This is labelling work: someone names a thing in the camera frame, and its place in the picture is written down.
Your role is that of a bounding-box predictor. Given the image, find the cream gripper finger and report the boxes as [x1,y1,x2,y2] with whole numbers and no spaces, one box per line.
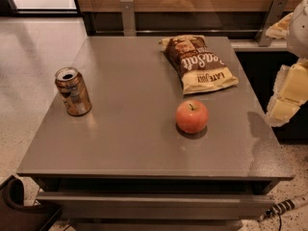
[273,59,308,105]
[266,96,301,127]

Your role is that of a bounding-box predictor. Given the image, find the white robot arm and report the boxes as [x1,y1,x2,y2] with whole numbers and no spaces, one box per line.
[266,0,308,127]

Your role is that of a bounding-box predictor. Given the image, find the red apple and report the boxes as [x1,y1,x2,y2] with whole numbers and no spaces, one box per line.
[175,99,209,134]

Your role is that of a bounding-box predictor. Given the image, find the metal bracket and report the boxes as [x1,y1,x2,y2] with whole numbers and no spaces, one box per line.
[120,0,137,37]
[255,0,288,47]

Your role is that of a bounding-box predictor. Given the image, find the orange soda can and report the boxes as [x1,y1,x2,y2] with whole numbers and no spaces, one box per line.
[55,67,92,116]

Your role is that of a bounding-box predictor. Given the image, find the right metal bracket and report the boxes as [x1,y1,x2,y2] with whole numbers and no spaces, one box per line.
[255,0,288,47]

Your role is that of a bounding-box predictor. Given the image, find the brown chip bag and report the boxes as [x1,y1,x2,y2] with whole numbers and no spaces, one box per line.
[160,35,239,94]

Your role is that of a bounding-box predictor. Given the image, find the black chair corner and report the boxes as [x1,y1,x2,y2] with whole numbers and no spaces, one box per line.
[0,176,62,231]

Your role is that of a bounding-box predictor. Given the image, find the left metal bracket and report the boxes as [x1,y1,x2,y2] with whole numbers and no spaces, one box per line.
[120,0,137,37]

